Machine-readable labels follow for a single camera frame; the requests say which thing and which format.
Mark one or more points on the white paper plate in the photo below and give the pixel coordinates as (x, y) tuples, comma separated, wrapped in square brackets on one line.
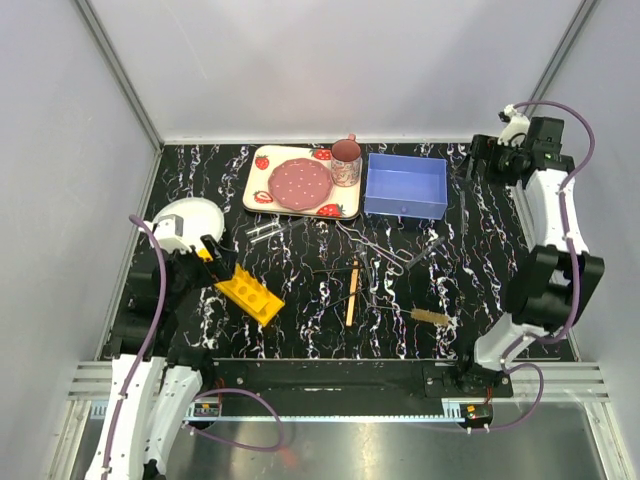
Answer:
[(202, 216)]

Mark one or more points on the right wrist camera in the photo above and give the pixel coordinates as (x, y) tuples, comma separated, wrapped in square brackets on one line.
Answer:
[(515, 129)]

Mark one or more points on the test tube brush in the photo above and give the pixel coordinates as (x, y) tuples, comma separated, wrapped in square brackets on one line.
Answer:
[(420, 315)]

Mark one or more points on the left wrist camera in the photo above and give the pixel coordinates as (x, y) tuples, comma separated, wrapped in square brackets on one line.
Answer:
[(168, 231)]

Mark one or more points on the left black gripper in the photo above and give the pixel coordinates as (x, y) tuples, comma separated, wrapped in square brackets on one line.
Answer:
[(210, 271)]

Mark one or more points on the wooden test tube clamp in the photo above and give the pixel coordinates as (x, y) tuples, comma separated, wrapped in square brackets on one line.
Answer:
[(353, 290)]

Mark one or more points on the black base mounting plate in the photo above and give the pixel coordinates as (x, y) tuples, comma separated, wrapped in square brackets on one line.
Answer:
[(337, 388)]

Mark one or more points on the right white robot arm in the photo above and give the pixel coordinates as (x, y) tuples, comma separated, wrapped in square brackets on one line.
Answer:
[(553, 285)]

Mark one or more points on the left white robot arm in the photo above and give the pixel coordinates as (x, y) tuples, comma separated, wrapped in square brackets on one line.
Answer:
[(154, 379)]

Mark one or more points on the pink dotted plate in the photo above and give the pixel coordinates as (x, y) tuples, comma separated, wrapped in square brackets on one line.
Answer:
[(300, 184)]

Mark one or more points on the strawberry pattern tray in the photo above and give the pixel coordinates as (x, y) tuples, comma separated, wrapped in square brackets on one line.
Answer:
[(343, 202)]

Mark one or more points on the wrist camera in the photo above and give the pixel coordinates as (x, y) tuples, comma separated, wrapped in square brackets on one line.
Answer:
[(515, 129), (168, 231)]

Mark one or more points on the blue plastic drawer box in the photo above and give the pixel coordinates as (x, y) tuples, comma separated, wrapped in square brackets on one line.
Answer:
[(406, 186)]

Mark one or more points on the metal crucible tongs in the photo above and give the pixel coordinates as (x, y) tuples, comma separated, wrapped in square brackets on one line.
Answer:
[(399, 260)]

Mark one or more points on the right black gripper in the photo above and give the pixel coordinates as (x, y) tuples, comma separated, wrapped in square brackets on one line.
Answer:
[(482, 148)]

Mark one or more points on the pink floral mug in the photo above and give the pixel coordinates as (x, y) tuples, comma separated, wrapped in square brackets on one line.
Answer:
[(346, 161)]

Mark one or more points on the yellow test tube rack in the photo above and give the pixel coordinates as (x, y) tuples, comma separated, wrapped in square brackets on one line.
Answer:
[(245, 291)]

